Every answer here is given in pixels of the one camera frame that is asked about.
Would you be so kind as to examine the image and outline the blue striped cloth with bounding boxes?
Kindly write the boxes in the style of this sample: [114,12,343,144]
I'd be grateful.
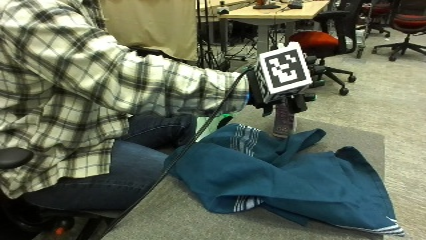
[164,123,407,237]

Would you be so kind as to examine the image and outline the green and white box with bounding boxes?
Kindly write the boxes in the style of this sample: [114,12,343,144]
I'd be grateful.
[194,113,236,143]

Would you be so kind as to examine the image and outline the wooden desk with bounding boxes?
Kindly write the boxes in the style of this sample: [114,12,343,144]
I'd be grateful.
[218,0,333,56]

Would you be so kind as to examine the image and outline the black items on desk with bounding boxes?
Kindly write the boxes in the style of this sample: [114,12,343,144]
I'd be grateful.
[252,0,305,10]

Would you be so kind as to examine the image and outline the black glove cable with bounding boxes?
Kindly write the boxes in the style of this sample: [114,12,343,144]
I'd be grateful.
[99,66,257,240]

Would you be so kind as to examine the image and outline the beige partition board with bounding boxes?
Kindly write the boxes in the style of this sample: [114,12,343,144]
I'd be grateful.
[99,0,200,63]

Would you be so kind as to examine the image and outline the black office chair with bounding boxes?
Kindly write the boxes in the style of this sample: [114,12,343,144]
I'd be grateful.
[0,147,118,240]

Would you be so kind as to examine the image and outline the dark office chair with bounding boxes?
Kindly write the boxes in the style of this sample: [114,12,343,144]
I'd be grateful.
[359,0,395,38]

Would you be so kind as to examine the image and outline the white marker cube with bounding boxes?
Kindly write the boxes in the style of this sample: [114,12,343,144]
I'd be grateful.
[255,41,315,104]

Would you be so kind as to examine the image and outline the the person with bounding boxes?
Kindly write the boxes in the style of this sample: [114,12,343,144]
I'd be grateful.
[0,0,251,212]

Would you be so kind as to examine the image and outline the black cables on stand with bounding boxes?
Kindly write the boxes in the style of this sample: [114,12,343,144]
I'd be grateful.
[196,0,234,72]

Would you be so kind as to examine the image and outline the red office chair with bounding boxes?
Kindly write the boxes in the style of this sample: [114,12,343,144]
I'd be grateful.
[372,0,426,63]
[288,0,360,97]

